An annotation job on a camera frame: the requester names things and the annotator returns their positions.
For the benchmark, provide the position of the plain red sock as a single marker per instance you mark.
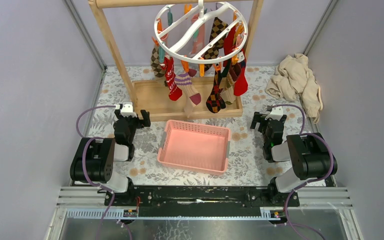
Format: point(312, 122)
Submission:
point(241, 84)

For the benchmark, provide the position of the beige crumpled cloth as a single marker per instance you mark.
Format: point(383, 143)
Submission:
point(293, 78)

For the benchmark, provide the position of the pink plastic basket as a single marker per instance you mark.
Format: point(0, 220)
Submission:
point(195, 147)

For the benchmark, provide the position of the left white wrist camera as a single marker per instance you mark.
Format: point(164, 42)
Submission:
point(124, 110)

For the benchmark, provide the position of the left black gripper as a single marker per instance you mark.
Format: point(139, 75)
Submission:
point(140, 123)

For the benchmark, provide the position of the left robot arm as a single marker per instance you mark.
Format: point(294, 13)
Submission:
point(93, 162)

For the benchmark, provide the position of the white round clip hanger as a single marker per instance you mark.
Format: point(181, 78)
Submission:
point(239, 23)

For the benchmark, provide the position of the floral table mat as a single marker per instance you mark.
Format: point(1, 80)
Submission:
point(246, 164)

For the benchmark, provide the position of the red white patterned sock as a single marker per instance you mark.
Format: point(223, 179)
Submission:
point(174, 91)

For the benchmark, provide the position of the black red yellow argyle sock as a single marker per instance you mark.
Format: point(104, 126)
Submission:
point(215, 102)

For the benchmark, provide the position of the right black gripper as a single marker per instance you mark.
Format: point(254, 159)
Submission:
point(259, 118)

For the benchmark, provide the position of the beige purple striped sock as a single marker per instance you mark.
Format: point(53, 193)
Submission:
point(193, 97)

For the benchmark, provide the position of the pink sock rear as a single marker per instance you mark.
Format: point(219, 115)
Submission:
point(198, 39)

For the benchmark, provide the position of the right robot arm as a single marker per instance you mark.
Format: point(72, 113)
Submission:
point(308, 154)

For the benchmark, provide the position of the brown beige argyle sock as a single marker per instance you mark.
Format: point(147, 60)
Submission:
point(157, 69)

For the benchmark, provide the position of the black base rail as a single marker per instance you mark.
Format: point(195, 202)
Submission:
point(202, 201)

